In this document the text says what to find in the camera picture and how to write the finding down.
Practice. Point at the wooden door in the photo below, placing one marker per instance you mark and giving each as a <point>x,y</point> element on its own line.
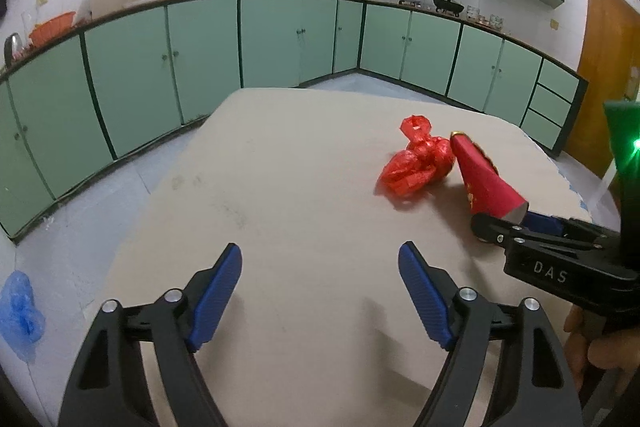
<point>605,77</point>

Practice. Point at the green base cabinets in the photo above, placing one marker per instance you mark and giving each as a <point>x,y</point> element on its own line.
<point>130,77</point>

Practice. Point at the small knotted red plastic bag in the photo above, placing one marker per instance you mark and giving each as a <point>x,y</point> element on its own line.
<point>415,167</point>

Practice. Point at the metal kettle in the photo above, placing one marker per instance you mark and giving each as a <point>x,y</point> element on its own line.
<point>13,49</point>

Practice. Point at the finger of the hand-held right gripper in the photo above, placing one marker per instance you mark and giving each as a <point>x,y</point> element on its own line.
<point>492,232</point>
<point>545,223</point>

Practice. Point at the person's right hand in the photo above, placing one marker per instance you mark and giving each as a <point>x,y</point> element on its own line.
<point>595,352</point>

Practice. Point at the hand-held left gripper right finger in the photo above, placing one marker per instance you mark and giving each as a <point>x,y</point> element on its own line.
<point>425,297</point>

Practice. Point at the blue plastic bag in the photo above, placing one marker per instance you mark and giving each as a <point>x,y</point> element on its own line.
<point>20,312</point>

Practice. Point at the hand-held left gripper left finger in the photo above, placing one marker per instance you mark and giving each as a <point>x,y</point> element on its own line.
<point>215,302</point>

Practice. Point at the glass jars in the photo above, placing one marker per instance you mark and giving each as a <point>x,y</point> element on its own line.
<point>482,17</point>

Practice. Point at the black wok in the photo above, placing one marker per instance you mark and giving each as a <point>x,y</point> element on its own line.
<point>446,4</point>

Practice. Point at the orange basin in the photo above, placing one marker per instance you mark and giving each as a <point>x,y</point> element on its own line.
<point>52,29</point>

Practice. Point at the red paper cup gold print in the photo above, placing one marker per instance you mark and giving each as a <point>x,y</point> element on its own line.
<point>482,177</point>

